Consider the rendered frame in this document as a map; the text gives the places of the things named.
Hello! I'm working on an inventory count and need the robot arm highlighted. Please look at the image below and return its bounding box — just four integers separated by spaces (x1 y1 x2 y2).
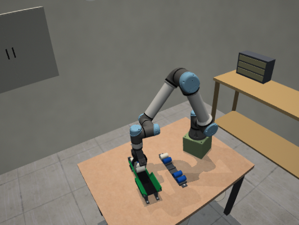
130 67 218 149

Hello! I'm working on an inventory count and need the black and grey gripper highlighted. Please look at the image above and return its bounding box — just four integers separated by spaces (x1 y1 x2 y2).
131 147 147 171

